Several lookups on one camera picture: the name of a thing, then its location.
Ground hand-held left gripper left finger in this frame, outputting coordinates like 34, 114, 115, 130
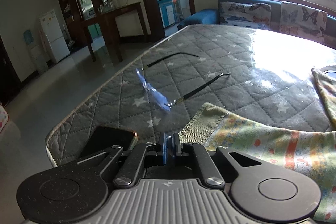
70, 132, 168, 189

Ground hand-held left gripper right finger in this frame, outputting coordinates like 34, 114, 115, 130
171, 132, 265, 189

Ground green floral garment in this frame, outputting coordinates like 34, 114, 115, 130
178, 68, 336, 222

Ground black smartphone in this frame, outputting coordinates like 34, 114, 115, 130
81, 126, 137, 159

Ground black-framed eyeglasses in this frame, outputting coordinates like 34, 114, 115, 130
135, 53, 231, 112

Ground blue sofa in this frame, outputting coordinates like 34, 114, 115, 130
178, 0, 336, 50

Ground blue cabinet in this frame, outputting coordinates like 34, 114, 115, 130
157, 0, 177, 28

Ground dark wooden side table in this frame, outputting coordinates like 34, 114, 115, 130
83, 2, 148, 62

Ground folded butterfly print cushion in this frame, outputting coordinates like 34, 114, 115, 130
219, 1, 272, 30

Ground white refrigerator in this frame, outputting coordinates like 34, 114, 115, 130
39, 9, 70, 64

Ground white water dispenser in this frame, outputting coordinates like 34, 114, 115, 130
22, 30, 49, 75

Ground pink spotted object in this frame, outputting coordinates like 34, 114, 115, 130
0, 105, 8, 132

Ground tall butterfly print cushion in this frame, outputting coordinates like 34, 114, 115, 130
280, 1, 328, 44

